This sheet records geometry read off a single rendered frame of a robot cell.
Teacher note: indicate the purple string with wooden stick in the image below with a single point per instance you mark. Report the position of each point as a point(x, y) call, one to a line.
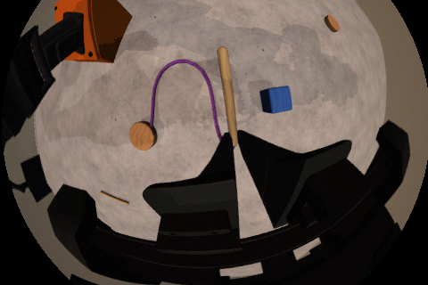
point(225, 69)

